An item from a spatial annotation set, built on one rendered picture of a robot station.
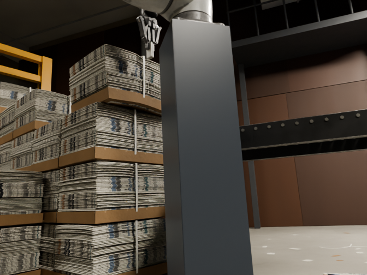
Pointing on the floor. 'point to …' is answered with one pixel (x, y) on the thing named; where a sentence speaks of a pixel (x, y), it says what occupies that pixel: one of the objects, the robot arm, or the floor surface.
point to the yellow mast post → (45, 70)
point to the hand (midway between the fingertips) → (149, 51)
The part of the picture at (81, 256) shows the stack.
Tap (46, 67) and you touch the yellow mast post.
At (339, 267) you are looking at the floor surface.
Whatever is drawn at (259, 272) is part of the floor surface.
